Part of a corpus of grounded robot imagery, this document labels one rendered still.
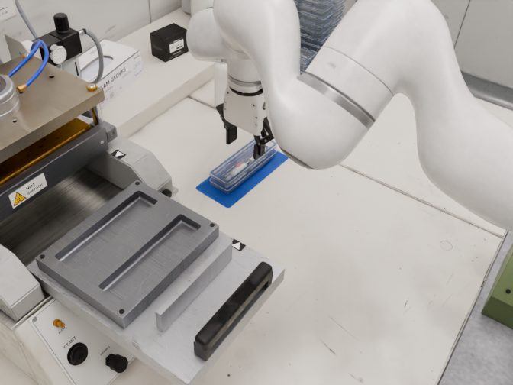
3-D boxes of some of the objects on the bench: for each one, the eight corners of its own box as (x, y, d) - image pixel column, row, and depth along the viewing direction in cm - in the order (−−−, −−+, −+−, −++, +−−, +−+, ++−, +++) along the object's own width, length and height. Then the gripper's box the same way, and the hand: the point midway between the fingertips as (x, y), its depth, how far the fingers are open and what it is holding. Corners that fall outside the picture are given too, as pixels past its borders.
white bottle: (231, 111, 143) (233, 62, 133) (213, 109, 143) (212, 60, 133) (233, 100, 147) (234, 52, 137) (215, 98, 147) (215, 50, 137)
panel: (87, 406, 84) (27, 319, 75) (207, 280, 102) (170, 198, 93) (95, 411, 82) (33, 322, 74) (214, 283, 101) (178, 199, 92)
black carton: (151, 54, 153) (149, 32, 148) (175, 44, 158) (173, 22, 153) (165, 63, 150) (163, 40, 145) (188, 51, 155) (188, 29, 150)
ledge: (11, 114, 137) (5, 98, 134) (212, 3, 189) (212, -10, 186) (95, 160, 126) (91, 145, 123) (285, 29, 178) (285, 16, 175)
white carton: (50, 105, 133) (43, 79, 128) (106, 63, 149) (102, 38, 144) (91, 118, 130) (85, 92, 125) (143, 74, 145) (141, 49, 140)
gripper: (203, 72, 110) (204, 140, 122) (271, 105, 103) (266, 174, 115) (227, 58, 114) (226, 125, 127) (294, 88, 107) (285, 157, 119)
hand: (245, 143), depth 120 cm, fingers open, 7 cm apart
